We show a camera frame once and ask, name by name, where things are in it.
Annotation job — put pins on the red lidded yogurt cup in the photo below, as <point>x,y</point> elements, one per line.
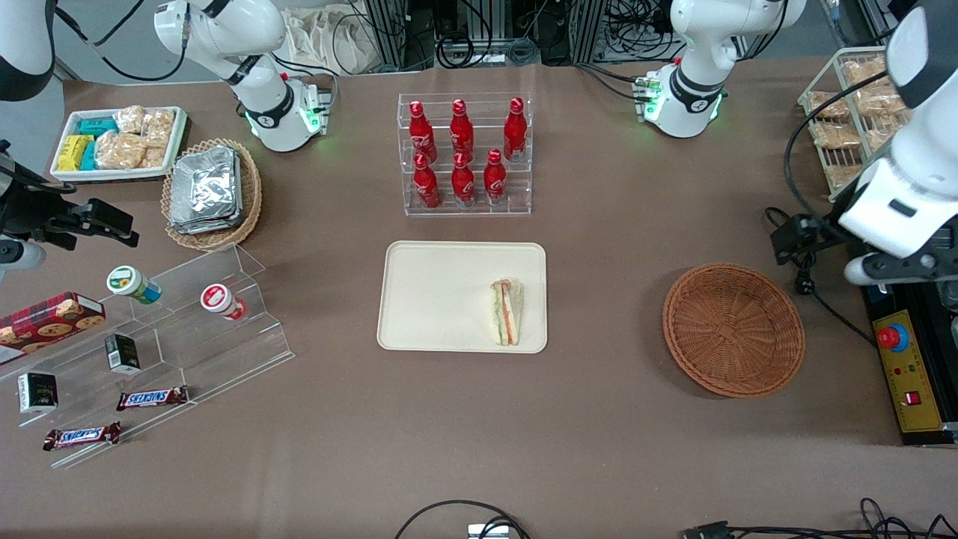
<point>215,297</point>

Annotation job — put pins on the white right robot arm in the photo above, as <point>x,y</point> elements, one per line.
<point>262,97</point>

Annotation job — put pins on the triangular sandwich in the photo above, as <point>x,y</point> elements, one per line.
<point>507,314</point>

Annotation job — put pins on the Snickers chocolate bar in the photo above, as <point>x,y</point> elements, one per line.
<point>152,398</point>
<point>81,436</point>

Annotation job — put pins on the small grey device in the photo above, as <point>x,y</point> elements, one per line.
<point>488,532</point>

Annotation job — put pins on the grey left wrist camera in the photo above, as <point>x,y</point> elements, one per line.
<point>891,269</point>

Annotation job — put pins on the aluminium frame post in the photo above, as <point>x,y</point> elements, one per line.
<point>591,30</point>
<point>389,30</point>

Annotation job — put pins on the clear rice cracker pack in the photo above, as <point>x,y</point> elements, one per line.
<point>154,157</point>
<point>120,151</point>
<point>129,120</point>
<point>159,126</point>

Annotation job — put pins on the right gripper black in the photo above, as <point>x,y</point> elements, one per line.
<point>31,212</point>

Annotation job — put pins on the clear acrylic bottle rack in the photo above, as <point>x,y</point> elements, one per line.
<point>483,131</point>

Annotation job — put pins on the beige cloth bag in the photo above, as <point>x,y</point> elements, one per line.
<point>337,41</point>

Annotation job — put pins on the red cola bottle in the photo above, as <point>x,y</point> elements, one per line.
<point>462,129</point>
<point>495,180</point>
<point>463,183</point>
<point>421,131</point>
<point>426,185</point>
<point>515,129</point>

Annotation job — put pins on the clear acrylic tiered stand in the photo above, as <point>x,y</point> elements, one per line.
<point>224,352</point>

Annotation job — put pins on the brown pastry snack pack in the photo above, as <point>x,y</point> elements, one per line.
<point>879,101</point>
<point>864,69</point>
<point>827,105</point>
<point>842,176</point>
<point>883,138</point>
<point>834,135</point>

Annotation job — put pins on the red tartan cookie box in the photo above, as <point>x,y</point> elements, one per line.
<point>45,318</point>

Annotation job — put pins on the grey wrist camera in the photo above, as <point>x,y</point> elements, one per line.
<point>19,254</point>
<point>891,269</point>

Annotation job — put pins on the light tan wicker basket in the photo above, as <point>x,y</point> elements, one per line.
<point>213,241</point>

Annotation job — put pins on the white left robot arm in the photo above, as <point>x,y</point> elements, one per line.
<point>696,75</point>

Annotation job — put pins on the green lidded yogurt cup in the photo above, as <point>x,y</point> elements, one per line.
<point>123,281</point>

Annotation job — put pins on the teal snack packet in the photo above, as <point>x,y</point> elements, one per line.
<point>97,126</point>
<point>90,157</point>

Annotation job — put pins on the yellow snack packet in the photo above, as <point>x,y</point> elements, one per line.
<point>73,153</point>

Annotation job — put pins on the silver foil pack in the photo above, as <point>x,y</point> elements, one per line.
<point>202,228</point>
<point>203,183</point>

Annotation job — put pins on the white rectangular snack tray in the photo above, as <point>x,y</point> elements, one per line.
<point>112,175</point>

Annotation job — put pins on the brown round wicker basket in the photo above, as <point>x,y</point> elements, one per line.
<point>733,329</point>

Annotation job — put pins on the small black carton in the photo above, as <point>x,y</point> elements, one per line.
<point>37,393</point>
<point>122,353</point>

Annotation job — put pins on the black machine with yellow panel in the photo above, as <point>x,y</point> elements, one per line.
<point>909,374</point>

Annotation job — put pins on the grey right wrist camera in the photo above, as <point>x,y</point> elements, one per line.
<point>19,254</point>

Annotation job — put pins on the beige plastic serving tray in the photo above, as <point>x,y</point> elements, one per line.
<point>434,299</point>

